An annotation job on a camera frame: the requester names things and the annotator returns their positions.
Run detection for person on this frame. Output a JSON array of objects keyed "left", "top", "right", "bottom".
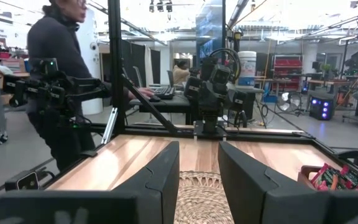
[
  {"left": 172, "top": 60, "right": 191, "bottom": 87},
  {"left": 25, "top": 0, "right": 155, "bottom": 172}
]

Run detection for black computer keyboard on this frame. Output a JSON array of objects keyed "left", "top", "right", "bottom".
[{"left": 150, "top": 86, "right": 176, "bottom": 100}]

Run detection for silver aluminium bar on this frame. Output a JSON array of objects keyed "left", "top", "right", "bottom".
[{"left": 100, "top": 106, "right": 119, "bottom": 146}]

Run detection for round floor fan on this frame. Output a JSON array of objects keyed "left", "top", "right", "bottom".
[{"left": 275, "top": 91, "right": 303, "bottom": 113}]

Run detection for red storage shelf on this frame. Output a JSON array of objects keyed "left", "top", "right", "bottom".
[{"left": 273, "top": 55, "right": 303, "bottom": 91}]

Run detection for wooden desk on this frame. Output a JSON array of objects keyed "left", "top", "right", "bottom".
[{"left": 306, "top": 78, "right": 352, "bottom": 96}]

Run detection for black computer tower blue lights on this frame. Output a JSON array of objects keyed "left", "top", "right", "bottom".
[{"left": 308, "top": 92, "right": 336, "bottom": 121}]

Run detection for black aluminium rig frame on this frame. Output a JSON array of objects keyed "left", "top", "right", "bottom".
[{"left": 42, "top": 0, "right": 358, "bottom": 190}]

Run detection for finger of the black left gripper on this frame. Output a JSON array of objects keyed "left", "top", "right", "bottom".
[
  {"left": 228, "top": 89, "right": 248, "bottom": 113},
  {"left": 183, "top": 75, "right": 203, "bottom": 101}
]

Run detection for black table clamp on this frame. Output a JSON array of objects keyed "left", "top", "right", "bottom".
[{"left": 4, "top": 170, "right": 40, "bottom": 192}]

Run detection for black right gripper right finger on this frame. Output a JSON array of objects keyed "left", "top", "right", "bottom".
[{"left": 218, "top": 141, "right": 358, "bottom": 224}]

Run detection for blue white bottle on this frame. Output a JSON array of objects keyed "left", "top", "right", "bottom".
[{"left": 237, "top": 50, "right": 257, "bottom": 87}]

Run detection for round woven straw placemat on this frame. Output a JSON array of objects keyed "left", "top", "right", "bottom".
[{"left": 174, "top": 170, "right": 234, "bottom": 224}]

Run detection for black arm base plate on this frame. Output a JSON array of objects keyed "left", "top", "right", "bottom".
[{"left": 193, "top": 119, "right": 229, "bottom": 140}]

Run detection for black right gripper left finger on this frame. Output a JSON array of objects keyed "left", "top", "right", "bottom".
[{"left": 0, "top": 141, "right": 181, "bottom": 224}]

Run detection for brown wooden tea caddy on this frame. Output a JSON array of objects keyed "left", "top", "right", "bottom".
[{"left": 297, "top": 164, "right": 358, "bottom": 191}]

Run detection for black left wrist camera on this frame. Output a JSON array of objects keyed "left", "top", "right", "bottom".
[{"left": 209, "top": 63, "right": 232, "bottom": 85}]

